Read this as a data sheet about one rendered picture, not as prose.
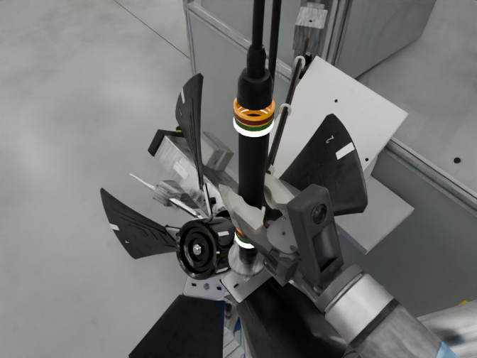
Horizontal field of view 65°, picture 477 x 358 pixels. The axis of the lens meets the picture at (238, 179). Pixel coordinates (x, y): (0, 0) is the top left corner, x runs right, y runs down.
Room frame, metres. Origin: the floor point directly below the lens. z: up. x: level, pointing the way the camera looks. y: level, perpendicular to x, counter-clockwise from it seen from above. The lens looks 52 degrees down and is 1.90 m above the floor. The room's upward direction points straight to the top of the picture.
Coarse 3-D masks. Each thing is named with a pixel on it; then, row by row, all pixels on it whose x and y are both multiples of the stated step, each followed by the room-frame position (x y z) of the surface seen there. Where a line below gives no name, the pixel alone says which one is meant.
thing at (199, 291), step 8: (192, 280) 0.32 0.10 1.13; (200, 280) 0.32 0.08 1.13; (208, 280) 0.32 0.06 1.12; (216, 280) 0.32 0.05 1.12; (184, 288) 0.31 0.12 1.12; (192, 288) 0.31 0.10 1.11; (200, 288) 0.31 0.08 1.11; (224, 288) 0.31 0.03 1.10; (192, 296) 0.29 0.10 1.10; (200, 296) 0.30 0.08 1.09; (208, 296) 0.30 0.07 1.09; (216, 296) 0.30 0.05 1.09
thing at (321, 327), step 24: (264, 288) 0.28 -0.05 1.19; (288, 288) 0.28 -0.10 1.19; (240, 312) 0.23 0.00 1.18; (264, 312) 0.23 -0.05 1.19; (288, 312) 0.23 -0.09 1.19; (312, 312) 0.23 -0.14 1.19; (264, 336) 0.19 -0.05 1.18; (288, 336) 0.19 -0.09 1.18; (312, 336) 0.19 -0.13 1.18; (336, 336) 0.19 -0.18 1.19
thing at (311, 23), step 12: (300, 12) 0.92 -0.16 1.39; (312, 12) 0.92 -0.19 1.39; (324, 12) 0.92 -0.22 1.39; (300, 24) 0.86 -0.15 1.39; (312, 24) 0.86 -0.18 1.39; (324, 24) 0.88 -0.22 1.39; (300, 36) 0.86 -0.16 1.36; (312, 36) 0.85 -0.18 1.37; (300, 48) 0.86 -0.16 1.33; (312, 48) 0.85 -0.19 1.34
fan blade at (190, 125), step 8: (192, 80) 0.63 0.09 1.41; (200, 80) 0.61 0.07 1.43; (184, 88) 0.66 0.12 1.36; (192, 88) 0.62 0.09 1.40; (200, 88) 0.59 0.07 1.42; (184, 96) 0.65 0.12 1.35; (192, 96) 0.61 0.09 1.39; (200, 96) 0.58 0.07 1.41; (176, 104) 0.69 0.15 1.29; (184, 104) 0.64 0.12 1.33; (192, 104) 0.59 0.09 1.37; (200, 104) 0.57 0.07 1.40; (176, 112) 0.69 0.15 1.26; (184, 112) 0.63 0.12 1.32; (192, 112) 0.58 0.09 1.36; (200, 112) 0.56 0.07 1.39; (184, 120) 0.63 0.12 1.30; (192, 120) 0.57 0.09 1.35; (200, 120) 0.55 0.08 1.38; (184, 128) 0.64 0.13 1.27; (192, 128) 0.56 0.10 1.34; (200, 128) 0.54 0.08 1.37; (192, 136) 0.55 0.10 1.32; (200, 136) 0.52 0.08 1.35; (192, 144) 0.55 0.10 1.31; (200, 144) 0.51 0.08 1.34; (192, 152) 0.54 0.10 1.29; (200, 152) 0.50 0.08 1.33; (200, 160) 0.49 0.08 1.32; (200, 168) 0.48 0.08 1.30; (200, 176) 0.48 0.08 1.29; (200, 184) 0.47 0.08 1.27
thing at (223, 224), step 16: (192, 224) 0.38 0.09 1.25; (208, 224) 0.37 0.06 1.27; (224, 224) 0.39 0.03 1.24; (176, 240) 0.37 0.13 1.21; (192, 240) 0.36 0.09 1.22; (208, 240) 0.35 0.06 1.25; (224, 240) 0.35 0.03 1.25; (192, 256) 0.34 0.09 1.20; (208, 256) 0.32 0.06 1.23; (224, 256) 0.32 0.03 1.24; (192, 272) 0.31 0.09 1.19; (208, 272) 0.30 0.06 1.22; (224, 272) 0.31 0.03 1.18
